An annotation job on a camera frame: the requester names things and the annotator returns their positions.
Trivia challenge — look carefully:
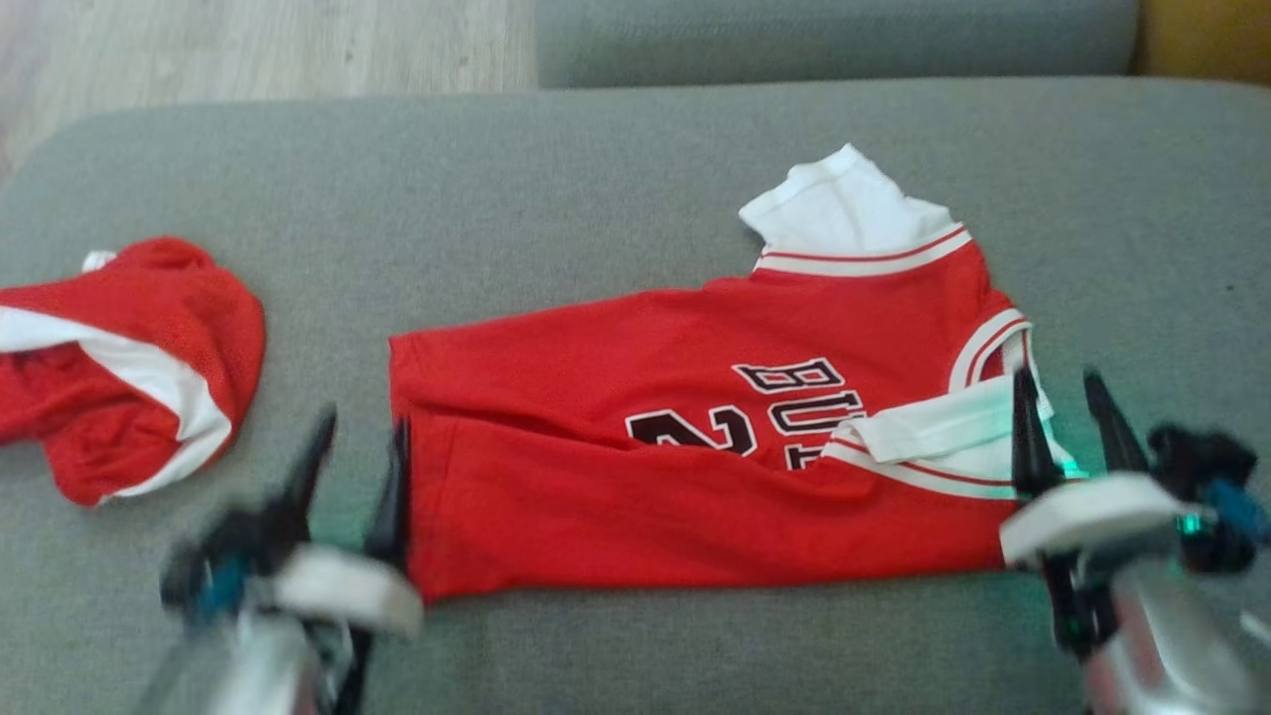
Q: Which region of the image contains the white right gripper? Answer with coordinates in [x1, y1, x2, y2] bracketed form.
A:
[998, 365, 1210, 575]

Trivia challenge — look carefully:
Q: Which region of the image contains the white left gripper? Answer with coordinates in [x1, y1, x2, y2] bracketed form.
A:
[266, 405, 425, 639]

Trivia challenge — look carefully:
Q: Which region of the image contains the red basketball shorts white stripe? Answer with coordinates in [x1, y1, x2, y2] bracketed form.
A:
[0, 236, 267, 507]

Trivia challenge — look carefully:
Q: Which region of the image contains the grey fabric sofa cushion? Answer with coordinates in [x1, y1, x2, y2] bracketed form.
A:
[534, 0, 1141, 90]

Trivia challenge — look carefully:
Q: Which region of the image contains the black cable with blue plug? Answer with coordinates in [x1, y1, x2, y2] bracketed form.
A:
[1203, 480, 1271, 549]
[197, 558, 251, 622]

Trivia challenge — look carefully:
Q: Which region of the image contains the grey fabric sofa seat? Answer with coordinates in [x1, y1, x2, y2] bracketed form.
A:
[0, 77, 1271, 715]

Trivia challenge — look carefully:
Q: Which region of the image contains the red basketball jersey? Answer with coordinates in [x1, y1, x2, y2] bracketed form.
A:
[387, 144, 1078, 604]

